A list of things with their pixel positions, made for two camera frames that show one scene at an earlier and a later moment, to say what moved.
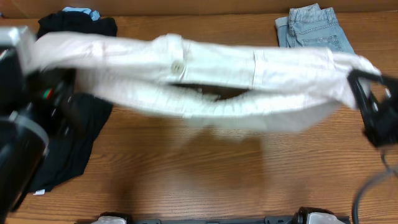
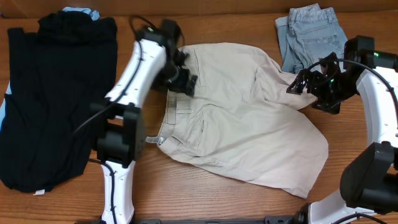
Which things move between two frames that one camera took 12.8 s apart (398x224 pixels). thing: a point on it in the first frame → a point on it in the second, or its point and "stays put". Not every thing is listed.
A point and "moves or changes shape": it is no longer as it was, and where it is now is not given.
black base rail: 300,218 stays put
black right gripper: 382,119 → 315,79
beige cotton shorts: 203,84 moves or changes shape
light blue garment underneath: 94,14 stays put
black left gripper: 58,95 → 185,83
